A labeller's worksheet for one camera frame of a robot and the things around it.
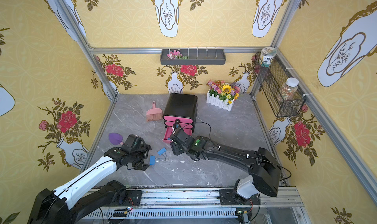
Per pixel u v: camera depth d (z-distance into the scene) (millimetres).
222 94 1004
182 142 577
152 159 862
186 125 865
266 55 850
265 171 409
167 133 956
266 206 732
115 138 949
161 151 895
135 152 685
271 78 998
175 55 877
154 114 1069
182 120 870
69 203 422
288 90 651
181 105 918
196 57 921
